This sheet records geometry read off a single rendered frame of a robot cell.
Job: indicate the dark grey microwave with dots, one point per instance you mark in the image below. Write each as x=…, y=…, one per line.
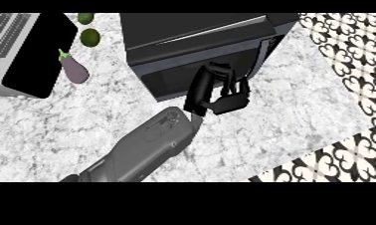
x=185, y=26

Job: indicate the green lime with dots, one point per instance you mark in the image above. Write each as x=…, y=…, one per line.
x=89, y=37
x=85, y=18

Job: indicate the purple eggplant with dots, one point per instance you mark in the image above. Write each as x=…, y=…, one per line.
x=73, y=69

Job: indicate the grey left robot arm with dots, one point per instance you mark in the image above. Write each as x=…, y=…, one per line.
x=146, y=142

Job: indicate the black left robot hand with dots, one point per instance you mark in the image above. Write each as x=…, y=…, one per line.
x=230, y=101

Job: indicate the pale grey appliance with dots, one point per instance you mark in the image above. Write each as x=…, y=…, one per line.
x=11, y=33

